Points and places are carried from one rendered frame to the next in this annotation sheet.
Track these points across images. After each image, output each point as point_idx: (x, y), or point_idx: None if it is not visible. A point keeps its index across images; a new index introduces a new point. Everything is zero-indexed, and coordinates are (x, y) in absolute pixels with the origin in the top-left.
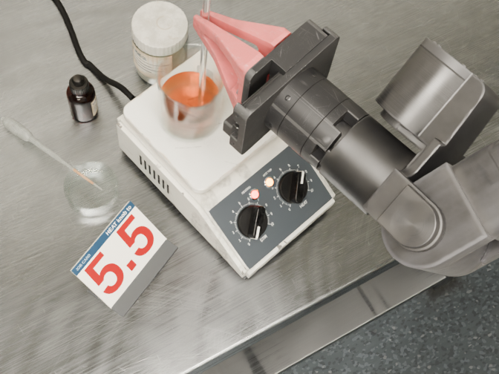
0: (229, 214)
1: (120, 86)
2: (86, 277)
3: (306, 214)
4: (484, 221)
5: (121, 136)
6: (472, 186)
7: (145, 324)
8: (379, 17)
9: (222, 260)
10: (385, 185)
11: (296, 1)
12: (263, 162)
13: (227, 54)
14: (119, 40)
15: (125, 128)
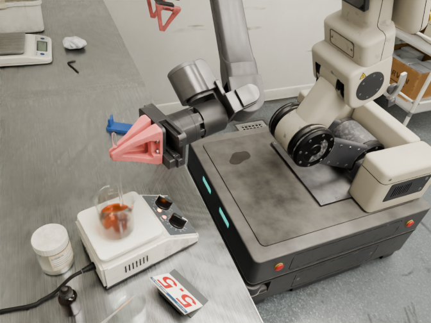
0: (172, 229)
1: (70, 276)
2: (188, 308)
3: (174, 206)
4: (254, 74)
5: (109, 274)
6: (240, 72)
7: (213, 289)
8: (74, 166)
9: (185, 250)
10: (230, 100)
11: (48, 195)
12: (149, 208)
13: (145, 139)
14: (29, 282)
15: (109, 266)
